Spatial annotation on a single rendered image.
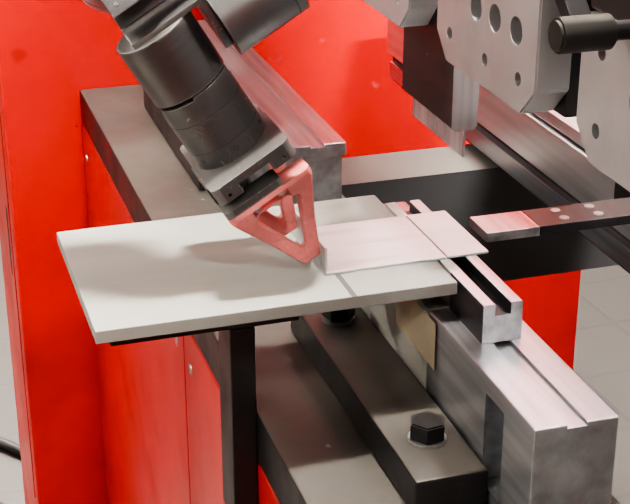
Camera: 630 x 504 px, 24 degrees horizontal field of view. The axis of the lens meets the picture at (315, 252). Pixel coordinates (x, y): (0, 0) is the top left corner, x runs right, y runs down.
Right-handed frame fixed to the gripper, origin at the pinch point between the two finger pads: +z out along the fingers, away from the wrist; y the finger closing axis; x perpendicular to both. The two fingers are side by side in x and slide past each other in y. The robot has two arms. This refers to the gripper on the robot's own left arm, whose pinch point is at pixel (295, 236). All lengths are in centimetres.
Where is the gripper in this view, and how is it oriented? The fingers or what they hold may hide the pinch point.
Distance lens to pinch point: 108.3
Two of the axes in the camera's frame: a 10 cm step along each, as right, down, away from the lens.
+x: -8.1, 5.8, -0.4
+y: -3.1, -3.7, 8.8
